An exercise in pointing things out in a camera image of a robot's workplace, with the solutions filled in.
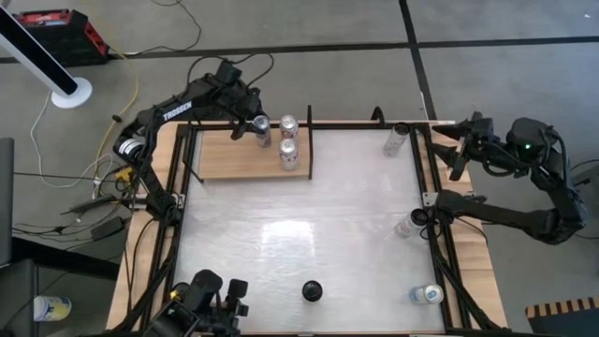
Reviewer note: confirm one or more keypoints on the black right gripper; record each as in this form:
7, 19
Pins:
479, 138

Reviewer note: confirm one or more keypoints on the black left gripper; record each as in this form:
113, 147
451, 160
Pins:
243, 104

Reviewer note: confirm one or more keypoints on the blue Red Bull can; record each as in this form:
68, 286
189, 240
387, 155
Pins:
263, 136
428, 294

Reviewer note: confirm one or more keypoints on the silver Diet Coke can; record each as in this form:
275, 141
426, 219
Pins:
288, 125
288, 152

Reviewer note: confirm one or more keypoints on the white Celsius tropical can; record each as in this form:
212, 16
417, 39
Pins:
312, 290
394, 142

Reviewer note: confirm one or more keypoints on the white Celsius peach can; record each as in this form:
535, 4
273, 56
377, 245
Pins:
406, 228

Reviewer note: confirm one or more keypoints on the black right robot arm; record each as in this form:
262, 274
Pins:
505, 216

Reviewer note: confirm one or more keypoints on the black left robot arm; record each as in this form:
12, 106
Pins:
177, 111

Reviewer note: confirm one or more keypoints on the wooden shelf board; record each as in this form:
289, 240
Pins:
229, 159

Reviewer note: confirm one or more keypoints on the yellow power plug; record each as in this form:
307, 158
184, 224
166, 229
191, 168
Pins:
123, 173

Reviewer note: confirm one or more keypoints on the black power adapter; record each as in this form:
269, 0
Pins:
107, 228

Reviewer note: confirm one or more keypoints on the white floor stand black panel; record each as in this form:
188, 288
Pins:
70, 96

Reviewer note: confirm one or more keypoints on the black yellow striped object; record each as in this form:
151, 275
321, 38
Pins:
561, 318

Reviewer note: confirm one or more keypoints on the red black tool case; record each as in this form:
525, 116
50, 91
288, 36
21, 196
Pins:
61, 37

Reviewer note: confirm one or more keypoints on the white yellow canister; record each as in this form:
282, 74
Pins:
51, 308

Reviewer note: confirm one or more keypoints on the silver corner bracket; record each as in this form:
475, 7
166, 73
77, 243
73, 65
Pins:
428, 199

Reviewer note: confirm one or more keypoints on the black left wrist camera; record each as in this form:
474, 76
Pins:
228, 72

